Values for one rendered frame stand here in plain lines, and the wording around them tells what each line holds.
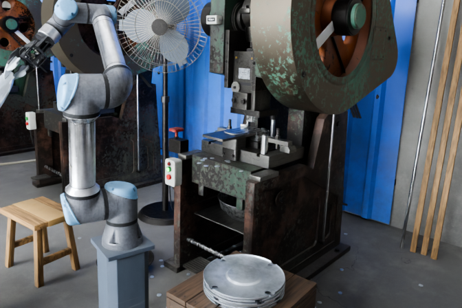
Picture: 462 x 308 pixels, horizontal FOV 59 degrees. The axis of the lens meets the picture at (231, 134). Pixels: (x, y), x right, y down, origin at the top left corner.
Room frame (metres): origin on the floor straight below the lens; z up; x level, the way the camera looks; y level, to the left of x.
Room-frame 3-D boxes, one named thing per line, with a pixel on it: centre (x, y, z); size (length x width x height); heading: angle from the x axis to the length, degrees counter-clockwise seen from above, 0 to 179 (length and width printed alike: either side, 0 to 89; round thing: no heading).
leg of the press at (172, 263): (2.37, 0.00, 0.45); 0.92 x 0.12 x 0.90; 138
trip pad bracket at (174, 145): (2.12, 0.28, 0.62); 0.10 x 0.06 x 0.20; 48
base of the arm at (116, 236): (1.45, 0.40, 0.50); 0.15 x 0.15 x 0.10
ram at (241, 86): (2.05, -0.08, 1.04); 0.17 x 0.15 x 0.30; 138
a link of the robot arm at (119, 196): (1.45, 0.41, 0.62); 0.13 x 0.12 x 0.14; 120
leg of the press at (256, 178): (2.01, -0.40, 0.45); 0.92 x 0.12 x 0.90; 138
